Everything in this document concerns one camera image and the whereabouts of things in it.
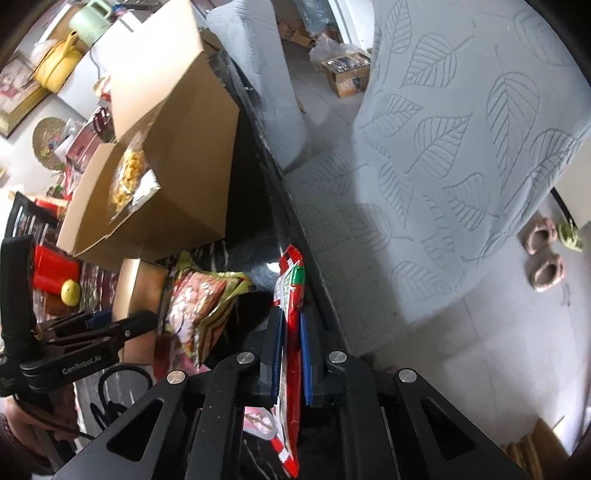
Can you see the black printed box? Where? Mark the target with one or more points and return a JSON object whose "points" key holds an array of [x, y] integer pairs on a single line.
{"points": [[28, 218]]}

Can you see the woven round mat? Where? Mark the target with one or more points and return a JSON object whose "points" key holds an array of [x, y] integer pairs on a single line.
{"points": [[46, 138]]}

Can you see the yellow pot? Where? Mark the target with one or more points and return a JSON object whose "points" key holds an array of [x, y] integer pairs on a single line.
{"points": [[58, 63]]}

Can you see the grey leaf-pattern covered chair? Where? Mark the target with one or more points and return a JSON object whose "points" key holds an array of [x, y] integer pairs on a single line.
{"points": [[473, 111]]}

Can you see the cardboard box on floor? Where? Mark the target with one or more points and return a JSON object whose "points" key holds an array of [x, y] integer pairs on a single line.
{"points": [[348, 74]]}

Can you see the light green electric kettle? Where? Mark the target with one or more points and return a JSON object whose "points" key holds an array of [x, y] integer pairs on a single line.
{"points": [[91, 21]]}

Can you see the open cardboard box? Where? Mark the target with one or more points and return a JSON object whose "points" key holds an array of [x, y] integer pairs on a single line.
{"points": [[164, 91]]}

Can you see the pink slipper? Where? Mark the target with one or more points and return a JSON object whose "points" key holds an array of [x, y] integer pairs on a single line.
{"points": [[541, 234], [550, 273]]}

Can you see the pink rose cone packet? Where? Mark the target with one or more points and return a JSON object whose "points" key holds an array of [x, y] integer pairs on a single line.
{"points": [[259, 422]]}

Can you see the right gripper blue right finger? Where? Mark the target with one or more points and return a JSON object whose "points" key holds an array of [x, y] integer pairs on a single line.
{"points": [[313, 362]]}

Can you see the framed flower picture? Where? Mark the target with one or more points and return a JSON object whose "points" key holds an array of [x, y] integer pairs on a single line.
{"points": [[20, 93]]}

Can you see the white refrigerator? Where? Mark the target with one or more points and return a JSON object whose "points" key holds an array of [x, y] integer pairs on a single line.
{"points": [[78, 90]]}

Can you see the pink slipper far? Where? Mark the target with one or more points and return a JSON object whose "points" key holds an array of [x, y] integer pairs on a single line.
{"points": [[541, 234]]}

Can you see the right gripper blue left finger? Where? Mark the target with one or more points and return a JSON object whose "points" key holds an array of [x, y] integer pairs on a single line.
{"points": [[270, 357]]}

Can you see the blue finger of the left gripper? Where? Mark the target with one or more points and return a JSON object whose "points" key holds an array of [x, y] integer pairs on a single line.
{"points": [[99, 319]]}

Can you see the yellow lemon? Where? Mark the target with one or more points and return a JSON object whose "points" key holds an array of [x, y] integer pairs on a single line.
{"points": [[70, 293]]}

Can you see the small brown cardboard box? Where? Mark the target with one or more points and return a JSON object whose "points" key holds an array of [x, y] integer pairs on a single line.
{"points": [[140, 287]]}

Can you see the red plastic container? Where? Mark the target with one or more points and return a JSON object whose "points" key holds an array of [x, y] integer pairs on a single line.
{"points": [[52, 269]]}

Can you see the green slipper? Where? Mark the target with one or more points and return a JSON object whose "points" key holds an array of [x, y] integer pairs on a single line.
{"points": [[568, 235]]}

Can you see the red white long snack packet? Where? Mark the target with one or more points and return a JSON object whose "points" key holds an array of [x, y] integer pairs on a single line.
{"points": [[288, 296]]}

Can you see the pink slipper near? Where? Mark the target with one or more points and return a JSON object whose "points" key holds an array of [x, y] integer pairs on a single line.
{"points": [[550, 273]]}

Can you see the brown green meat snack packet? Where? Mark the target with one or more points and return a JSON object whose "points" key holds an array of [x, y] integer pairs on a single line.
{"points": [[196, 315]]}

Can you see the packaged yellow waffles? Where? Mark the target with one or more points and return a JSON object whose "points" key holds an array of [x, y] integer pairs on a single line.
{"points": [[133, 182]]}

